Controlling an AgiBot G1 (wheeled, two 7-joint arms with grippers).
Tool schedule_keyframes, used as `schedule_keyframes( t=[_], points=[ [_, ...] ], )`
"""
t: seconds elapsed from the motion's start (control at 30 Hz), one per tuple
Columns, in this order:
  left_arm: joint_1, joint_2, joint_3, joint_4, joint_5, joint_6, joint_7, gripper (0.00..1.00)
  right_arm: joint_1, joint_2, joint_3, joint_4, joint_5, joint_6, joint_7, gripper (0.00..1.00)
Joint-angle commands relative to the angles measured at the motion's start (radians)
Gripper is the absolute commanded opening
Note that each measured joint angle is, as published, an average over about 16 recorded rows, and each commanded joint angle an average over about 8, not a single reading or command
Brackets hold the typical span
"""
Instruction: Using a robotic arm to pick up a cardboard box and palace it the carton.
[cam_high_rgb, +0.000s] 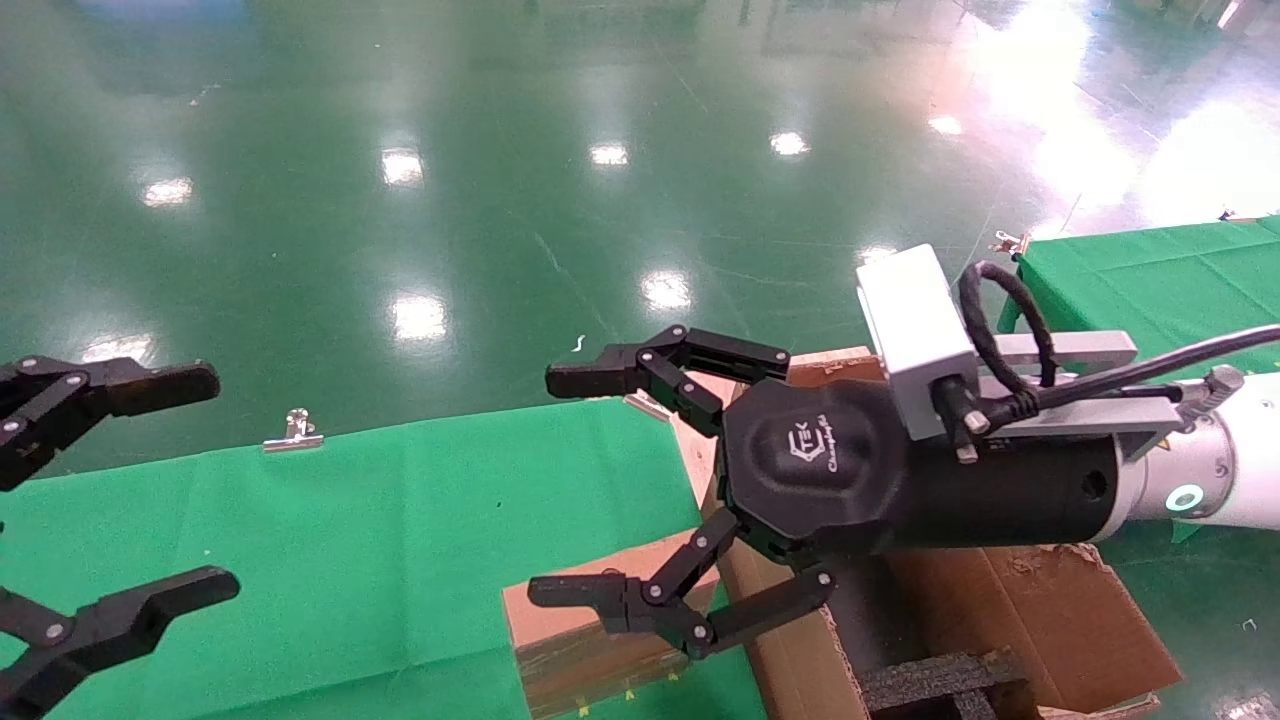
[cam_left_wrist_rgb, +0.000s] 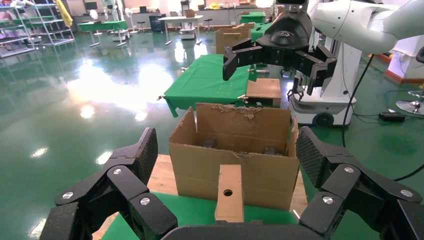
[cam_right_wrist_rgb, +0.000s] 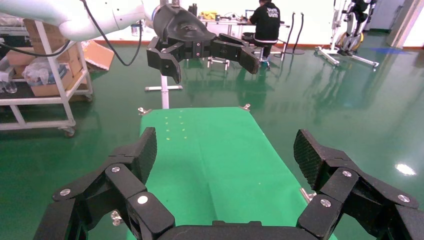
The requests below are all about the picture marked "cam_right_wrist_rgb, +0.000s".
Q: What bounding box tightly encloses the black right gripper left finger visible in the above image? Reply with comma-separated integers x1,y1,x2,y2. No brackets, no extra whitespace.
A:
33,126,176,240

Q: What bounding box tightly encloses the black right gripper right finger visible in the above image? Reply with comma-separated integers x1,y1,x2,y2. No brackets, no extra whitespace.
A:
293,129,424,240

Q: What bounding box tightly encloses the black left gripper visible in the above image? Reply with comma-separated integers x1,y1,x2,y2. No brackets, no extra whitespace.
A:
146,3,262,84

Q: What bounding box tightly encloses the flattened cardboard sheet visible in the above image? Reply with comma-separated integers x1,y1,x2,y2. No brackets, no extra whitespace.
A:
81,40,116,72

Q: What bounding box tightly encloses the brown cardboard box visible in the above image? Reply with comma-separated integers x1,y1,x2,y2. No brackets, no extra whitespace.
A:
23,18,69,55
29,66,76,98
5,43,84,79

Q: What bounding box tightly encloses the yellow object on desk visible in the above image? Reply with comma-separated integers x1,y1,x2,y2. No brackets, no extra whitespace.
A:
200,10,219,21

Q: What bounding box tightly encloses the white long work table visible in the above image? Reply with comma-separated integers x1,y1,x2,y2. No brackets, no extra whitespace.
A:
198,17,291,38

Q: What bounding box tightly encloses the white T-shaped floor stand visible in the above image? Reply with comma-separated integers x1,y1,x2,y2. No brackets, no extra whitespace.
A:
144,74,184,110

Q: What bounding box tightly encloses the person in black shirt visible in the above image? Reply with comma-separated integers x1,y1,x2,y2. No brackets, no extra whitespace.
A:
246,0,282,60

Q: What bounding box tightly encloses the black curved pole stand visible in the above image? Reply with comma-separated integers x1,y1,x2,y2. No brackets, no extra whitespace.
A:
280,11,306,56

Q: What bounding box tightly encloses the green tablecloth with centre crease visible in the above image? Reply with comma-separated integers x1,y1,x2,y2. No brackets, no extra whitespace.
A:
125,106,337,240

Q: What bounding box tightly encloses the white metal cart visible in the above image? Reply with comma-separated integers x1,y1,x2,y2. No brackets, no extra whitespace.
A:
0,19,94,138

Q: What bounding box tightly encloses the clear plastic bag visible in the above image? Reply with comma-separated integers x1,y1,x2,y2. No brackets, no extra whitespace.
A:
21,57,69,88

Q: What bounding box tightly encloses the robot on white stand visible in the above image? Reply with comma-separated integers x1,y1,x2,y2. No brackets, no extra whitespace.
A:
314,0,381,72

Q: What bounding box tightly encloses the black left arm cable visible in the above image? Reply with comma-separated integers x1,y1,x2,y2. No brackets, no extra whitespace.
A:
79,0,144,66
0,39,72,58

